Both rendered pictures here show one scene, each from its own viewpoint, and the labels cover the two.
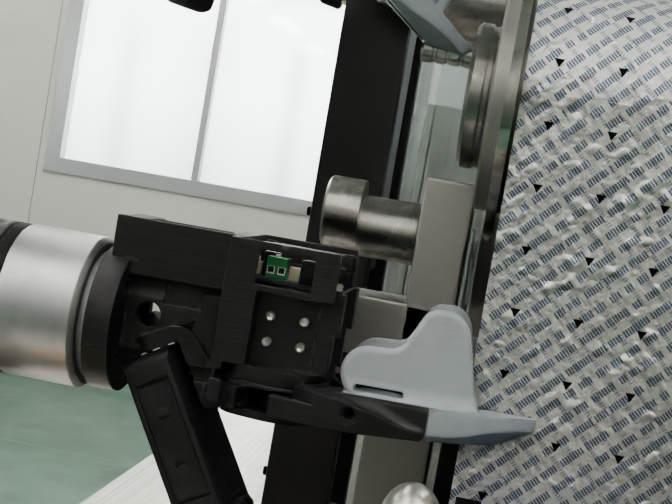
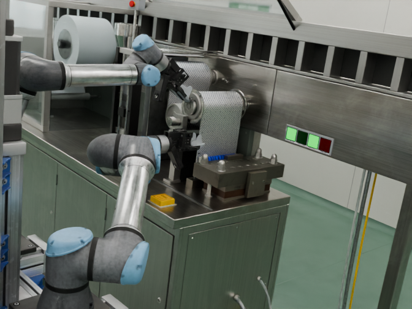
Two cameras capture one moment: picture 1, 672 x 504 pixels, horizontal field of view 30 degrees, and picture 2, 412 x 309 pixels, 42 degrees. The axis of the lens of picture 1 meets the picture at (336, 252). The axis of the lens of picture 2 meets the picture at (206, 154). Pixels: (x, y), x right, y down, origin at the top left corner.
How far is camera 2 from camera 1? 187 cm
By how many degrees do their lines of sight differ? 50
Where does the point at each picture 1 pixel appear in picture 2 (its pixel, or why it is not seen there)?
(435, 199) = (184, 118)
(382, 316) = not seen: hidden behind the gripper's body
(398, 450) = not seen: hidden behind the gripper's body
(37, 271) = (164, 141)
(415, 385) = (197, 143)
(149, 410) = (174, 153)
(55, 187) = not seen: outside the picture
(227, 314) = (183, 141)
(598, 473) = (209, 146)
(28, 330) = (165, 149)
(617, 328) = (211, 131)
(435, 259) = (184, 125)
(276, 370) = (187, 145)
